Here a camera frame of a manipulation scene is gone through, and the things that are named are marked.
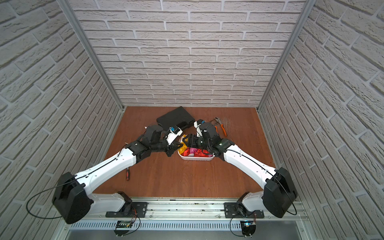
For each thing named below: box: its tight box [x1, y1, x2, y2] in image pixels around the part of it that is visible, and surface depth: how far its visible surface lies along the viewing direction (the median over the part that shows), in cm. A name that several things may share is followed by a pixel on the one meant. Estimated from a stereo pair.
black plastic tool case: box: [156, 106, 195, 131], surface depth 113 cm
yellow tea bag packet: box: [178, 141, 188, 154], surface depth 79 cm
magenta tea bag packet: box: [189, 147, 198, 154], surface depth 92 cm
